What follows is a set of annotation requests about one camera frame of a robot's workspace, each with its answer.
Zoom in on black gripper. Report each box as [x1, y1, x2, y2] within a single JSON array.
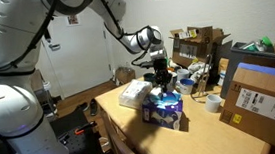
[[151, 57, 174, 94]]

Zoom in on purple packet box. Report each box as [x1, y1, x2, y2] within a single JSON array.
[[138, 84, 186, 135]]

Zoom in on small brown cardboard box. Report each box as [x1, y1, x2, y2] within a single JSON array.
[[115, 65, 137, 87]]

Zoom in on open brown cardboard box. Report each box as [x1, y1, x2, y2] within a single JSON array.
[[167, 23, 235, 71]]

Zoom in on large labelled cardboard box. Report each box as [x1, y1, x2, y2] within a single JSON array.
[[214, 59, 275, 154]]

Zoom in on white can with orange lid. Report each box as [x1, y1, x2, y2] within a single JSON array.
[[169, 70, 178, 87]]

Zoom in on dark cup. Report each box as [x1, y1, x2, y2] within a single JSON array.
[[142, 72, 157, 84]]

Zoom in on white mug with blue inside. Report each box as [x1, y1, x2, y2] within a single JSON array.
[[175, 77, 197, 97]]

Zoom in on plain white mug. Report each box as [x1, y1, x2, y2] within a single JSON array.
[[176, 67, 192, 82]]

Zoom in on crumpled white cloth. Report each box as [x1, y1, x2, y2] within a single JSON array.
[[187, 60, 211, 83]]

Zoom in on small white cup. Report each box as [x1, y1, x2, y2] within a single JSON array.
[[203, 93, 223, 114]]

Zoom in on small tan carton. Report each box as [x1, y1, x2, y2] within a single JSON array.
[[216, 57, 232, 87]]

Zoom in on dark grey bin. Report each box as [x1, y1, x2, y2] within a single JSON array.
[[215, 38, 275, 100]]

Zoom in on black shoe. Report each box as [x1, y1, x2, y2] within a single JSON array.
[[88, 98, 100, 117], [76, 101, 90, 112]]

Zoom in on wooden slatted rack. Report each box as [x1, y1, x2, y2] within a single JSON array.
[[99, 107, 148, 154]]

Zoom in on white door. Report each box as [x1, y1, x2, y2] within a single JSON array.
[[31, 8, 117, 101]]

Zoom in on red and black clamp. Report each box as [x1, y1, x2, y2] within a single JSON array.
[[73, 121, 97, 137]]

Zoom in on green item in bin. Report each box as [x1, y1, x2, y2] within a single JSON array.
[[259, 35, 274, 49]]

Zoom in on small picture on door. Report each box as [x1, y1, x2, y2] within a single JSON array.
[[66, 14, 81, 27]]

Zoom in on grey shelf cart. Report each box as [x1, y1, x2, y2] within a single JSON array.
[[31, 68, 59, 120]]

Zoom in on black door lock device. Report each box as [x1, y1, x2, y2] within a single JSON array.
[[42, 26, 52, 45]]

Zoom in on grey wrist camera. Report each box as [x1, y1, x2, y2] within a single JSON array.
[[138, 59, 156, 71]]

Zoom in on metal wire stand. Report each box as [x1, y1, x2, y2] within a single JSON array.
[[186, 53, 218, 100]]

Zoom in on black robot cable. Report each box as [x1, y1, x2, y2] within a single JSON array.
[[94, 0, 153, 71]]

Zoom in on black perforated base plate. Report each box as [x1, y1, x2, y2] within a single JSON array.
[[48, 106, 115, 154]]

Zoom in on silver door handle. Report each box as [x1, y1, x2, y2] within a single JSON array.
[[47, 43, 62, 53]]

